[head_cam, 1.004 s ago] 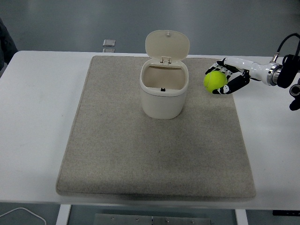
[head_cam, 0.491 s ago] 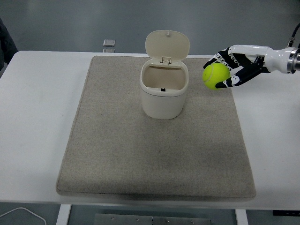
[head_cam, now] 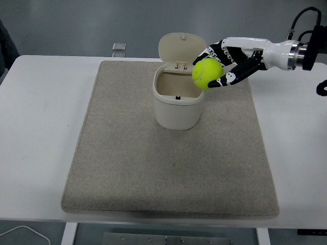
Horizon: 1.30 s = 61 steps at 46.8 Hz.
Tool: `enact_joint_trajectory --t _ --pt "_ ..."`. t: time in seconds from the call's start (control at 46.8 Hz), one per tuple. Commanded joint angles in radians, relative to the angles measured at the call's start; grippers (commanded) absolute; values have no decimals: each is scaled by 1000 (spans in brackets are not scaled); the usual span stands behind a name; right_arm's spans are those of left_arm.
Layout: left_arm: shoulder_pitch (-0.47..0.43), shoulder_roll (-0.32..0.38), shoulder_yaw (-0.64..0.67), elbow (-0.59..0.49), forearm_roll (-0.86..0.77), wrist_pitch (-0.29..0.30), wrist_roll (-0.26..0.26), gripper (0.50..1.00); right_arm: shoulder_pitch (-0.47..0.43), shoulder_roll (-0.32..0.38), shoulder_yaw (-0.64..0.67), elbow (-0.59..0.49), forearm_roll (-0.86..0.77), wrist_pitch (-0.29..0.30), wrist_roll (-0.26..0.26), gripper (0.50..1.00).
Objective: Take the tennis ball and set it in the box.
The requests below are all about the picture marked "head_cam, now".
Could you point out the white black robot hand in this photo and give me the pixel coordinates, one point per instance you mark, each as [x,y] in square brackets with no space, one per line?
[255,54]

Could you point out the yellow tennis ball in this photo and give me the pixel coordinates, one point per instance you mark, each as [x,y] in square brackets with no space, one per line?
[205,74]

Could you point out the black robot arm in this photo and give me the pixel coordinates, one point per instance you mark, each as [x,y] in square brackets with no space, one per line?
[310,51]

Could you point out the white lidded box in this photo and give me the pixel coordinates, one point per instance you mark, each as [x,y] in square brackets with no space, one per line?
[176,107]

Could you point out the beige fabric mat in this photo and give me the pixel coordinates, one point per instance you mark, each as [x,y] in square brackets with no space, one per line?
[168,158]

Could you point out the silver floor socket plate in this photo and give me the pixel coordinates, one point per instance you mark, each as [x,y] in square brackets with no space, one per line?
[119,46]

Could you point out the black table control panel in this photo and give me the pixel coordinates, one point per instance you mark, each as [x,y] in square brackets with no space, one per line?
[313,232]

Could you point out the white table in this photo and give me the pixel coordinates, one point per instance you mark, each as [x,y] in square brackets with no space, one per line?
[38,127]

